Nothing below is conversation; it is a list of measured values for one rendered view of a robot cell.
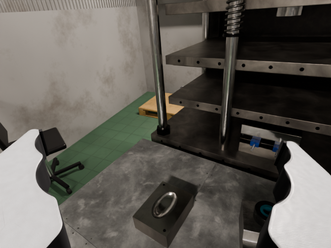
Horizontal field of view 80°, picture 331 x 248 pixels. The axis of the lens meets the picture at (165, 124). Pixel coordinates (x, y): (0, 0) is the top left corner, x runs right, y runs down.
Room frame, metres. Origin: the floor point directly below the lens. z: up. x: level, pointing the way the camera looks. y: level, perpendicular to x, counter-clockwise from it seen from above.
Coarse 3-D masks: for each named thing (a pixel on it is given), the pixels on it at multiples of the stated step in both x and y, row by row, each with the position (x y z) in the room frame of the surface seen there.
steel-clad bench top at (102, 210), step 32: (128, 160) 0.87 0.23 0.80; (160, 160) 0.85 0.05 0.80; (192, 160) 0.83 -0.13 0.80; (96, 192) 0.66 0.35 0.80; (128, 192) 0.64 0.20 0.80; (192, 192) 0.61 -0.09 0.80; (224, 192) 0.60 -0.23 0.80; (256, 192) 0.58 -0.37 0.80; (96, 224) 0.50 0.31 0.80; (128, 224) 0.49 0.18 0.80; (192, 224) 0.46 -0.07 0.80; (224, 224) 0.45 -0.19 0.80
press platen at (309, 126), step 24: (216, 72) 1.60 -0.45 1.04; (240, 72) 1.54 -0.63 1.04; (168, 96) 1.17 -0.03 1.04; (192, 96) 1.14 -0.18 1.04; (216, 96) 1.11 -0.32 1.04; (240, 96) 1.08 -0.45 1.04; (264, 96) 1.05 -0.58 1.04; (288, 96) 1.02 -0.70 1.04; (312, 96) 0.99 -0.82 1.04; (264, 120) 0.85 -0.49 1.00; (288, 120) 0.79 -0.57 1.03; (312, 120) 0.75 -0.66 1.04
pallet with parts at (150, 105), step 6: (150, 102) 3.18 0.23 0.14; (168, 102) 3.11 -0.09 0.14; (138, 108) 3.02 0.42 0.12; (144, 108) 2.97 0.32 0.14; (150, 108) 2.94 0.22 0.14; (156, 108) 2.92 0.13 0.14; (168, 108) 2.88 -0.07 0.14; (174, 108) 2.86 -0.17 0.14; (180, 108) 2.85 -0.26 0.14; (144, 114) 2.96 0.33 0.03; (150, 114) 2.97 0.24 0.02; (156, 114) 2.95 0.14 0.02; (168, 114) 2.73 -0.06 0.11; (174, 114) 2.68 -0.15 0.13
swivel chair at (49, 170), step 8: (0, 128) 1.53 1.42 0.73; (56, 128) 1.87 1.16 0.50; (0, 136) 1.39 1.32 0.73; (48, 136) 1.71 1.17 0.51; (56, 136) 1.69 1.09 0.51; (0, 144) 1.32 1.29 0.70; (8, 144) 1.63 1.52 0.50; (48, 144) 1.56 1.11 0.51; (56, 144) 1.55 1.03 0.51; (64, 144) 1.55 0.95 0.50; (56, 160) 1.84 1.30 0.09; (48, 168) 1.58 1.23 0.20; (64, 168) 1.68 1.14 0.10; (80, 168) 1.75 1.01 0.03; (56, 176) 1.57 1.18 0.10; (64, 184) 1.45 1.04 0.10
